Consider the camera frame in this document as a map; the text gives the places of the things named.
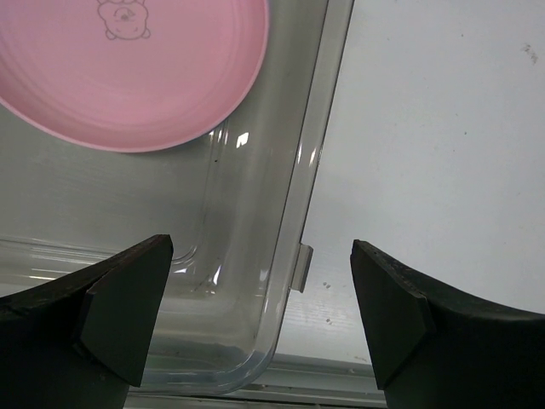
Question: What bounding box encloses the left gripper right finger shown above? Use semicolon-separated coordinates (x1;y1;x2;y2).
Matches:
350;240;544;408

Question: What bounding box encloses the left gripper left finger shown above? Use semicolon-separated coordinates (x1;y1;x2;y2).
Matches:
1;234;174;409

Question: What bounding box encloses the pink plate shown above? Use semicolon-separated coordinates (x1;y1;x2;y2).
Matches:
1;1;270;153

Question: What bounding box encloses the clear plastic bin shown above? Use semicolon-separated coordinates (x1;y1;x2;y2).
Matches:
1;1;353;395

